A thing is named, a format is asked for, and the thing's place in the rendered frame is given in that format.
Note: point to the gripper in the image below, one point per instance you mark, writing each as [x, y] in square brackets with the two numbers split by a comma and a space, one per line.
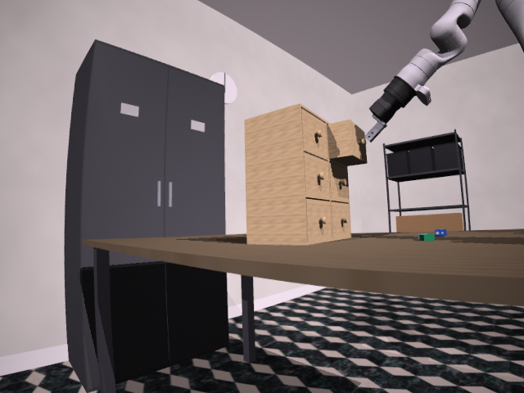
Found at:
[398, 93]

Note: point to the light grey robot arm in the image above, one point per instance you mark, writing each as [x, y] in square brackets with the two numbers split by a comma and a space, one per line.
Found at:
[451, 40]

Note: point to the green and white eraser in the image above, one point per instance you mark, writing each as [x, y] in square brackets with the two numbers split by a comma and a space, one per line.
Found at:
[428, 237]

